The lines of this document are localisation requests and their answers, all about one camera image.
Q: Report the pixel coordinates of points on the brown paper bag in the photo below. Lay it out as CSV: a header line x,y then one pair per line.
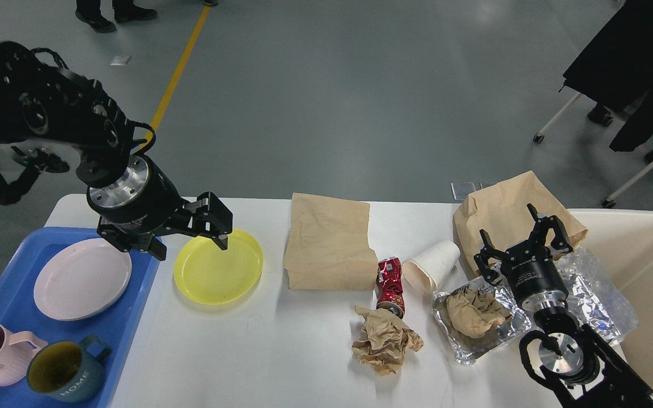
x,y
502,211
327,247

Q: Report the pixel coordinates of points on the pink round plate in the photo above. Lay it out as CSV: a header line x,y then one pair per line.
x,y
82,280

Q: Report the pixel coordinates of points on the yellow plastic plate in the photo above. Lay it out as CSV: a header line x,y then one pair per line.
x,y
208,275

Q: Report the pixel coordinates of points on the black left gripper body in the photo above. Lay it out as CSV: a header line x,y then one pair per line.
x,y
141,201

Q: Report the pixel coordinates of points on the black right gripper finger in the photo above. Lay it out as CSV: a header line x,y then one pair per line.
x,y
487,252
548,237

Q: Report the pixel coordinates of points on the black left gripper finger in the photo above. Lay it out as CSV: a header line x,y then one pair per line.
x,y
207,217
149,243

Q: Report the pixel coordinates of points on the beige plastic bin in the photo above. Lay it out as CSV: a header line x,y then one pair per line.
x,y
623,241

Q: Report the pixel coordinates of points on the crumpled brown paper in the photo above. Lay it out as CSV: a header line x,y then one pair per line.
x,y
385,341

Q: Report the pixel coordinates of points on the white paper cup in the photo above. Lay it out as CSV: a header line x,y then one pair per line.
x,y
427,270

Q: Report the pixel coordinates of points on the crushed red soda can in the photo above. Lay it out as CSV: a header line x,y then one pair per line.
x,y
389,283

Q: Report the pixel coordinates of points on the black jacket on chair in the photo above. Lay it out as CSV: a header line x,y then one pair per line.
x,y
616,69

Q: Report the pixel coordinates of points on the crumpled aluminium foil sheet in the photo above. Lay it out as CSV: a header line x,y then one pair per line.
x,y
593,298

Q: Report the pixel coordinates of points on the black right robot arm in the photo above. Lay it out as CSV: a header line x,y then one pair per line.
x,y
568,358

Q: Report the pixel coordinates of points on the clear plastic piece on floor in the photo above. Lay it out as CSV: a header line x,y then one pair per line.
x,y
461,190

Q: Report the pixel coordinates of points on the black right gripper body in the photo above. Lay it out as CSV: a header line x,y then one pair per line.
x,y
533,278

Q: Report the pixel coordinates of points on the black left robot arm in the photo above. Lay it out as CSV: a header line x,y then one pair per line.
x,y
53,104

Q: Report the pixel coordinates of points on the aluminium foil tray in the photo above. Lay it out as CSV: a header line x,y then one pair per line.
x,y
467,350

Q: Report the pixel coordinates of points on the crumpled paper ball in foil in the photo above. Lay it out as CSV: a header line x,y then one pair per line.
x,y
473,313

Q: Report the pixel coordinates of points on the dark teal mug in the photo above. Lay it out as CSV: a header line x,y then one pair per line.
x,y
68,371

